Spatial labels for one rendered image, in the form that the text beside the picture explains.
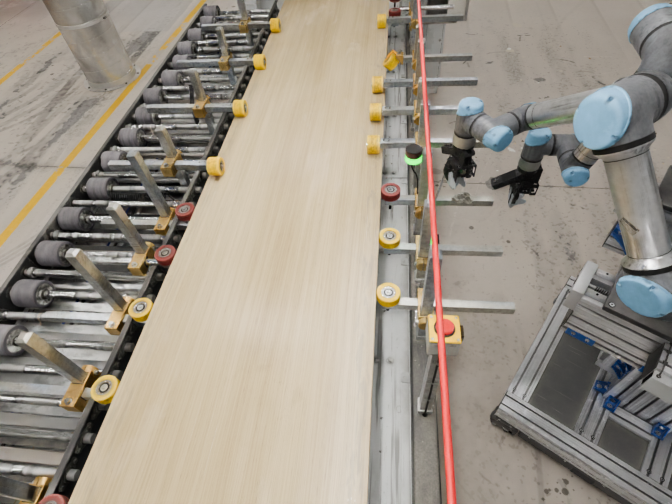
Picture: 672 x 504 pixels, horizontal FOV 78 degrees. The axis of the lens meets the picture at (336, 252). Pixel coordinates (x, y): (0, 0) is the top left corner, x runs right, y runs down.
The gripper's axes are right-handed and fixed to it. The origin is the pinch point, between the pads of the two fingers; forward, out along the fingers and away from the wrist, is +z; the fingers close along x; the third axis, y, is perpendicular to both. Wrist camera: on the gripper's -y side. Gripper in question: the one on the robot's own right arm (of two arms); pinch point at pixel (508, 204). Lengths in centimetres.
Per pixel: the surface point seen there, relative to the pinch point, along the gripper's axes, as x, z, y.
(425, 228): -31, -18, -36
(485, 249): -25.6, -1.9, -12.7
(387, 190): -0.5, -7.6, -49.2
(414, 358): -63, 13, -38
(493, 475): -83, 83, 0
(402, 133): 78, 21, -42
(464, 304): -50, -3, -23
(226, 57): 102, -14, -143
